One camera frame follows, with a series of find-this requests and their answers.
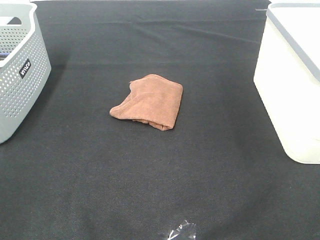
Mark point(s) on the white plastic bin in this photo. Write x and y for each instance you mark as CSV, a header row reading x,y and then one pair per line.
x,y
287,76

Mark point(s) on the clear tape piece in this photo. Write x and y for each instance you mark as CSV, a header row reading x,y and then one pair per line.
x,y
185,231

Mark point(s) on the grey perforated plastic basket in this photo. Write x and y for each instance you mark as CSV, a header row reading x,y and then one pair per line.
x,y
24,64

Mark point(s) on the black table cloth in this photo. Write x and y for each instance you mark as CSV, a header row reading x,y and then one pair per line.
x,y
73,172

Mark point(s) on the brown towel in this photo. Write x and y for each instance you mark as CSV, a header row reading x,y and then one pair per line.
x,y
153,100

